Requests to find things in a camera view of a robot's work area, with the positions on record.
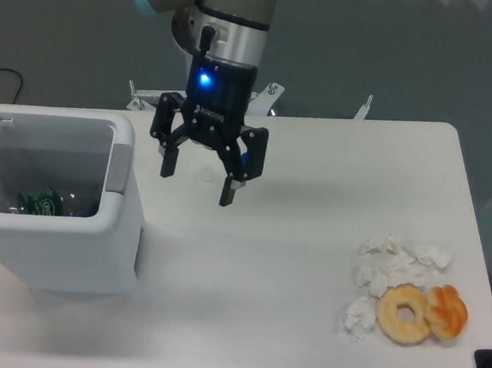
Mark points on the crumpled white tissue upper right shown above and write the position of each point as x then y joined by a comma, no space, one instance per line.
440,256

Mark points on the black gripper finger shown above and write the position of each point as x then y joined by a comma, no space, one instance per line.
162,130
254,141

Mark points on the orange glazed twisted pastry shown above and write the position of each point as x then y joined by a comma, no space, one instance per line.
445,312

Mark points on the crumpled white tissue lower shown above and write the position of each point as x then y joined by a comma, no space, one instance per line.
360,318

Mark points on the white trash can body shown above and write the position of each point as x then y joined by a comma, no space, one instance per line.
92,248

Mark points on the blue bottle cap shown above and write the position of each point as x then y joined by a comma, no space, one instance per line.
244,158

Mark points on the crumpled white tissue large middle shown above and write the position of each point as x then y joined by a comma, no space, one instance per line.
387,262

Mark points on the grey trash can latch button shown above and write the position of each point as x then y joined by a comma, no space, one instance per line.
118,168

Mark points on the plain ring donut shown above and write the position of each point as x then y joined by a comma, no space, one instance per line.
400,315

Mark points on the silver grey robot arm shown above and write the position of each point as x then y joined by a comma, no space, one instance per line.
225,40

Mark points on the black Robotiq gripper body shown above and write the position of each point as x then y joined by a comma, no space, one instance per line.
217,96

